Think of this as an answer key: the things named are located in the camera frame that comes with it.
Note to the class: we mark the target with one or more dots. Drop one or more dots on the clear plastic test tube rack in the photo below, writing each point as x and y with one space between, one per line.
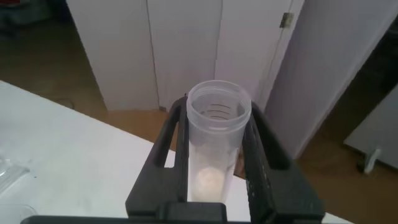
9 174

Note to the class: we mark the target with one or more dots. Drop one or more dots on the white screen foot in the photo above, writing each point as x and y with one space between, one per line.
371 160

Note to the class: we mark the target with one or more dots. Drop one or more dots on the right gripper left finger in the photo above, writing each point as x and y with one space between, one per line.
161 180

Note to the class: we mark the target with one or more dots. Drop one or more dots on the small metal screen hinge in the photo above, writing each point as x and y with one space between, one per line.
286 20

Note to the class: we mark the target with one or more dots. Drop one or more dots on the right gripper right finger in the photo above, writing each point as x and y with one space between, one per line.
280 193

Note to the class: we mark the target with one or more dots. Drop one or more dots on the test tube with white pigment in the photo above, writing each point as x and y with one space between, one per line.
208 183

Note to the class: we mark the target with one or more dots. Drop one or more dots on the white folding screen panel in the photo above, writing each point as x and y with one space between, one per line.
379 130
118 46
326 62
248 40
186 46

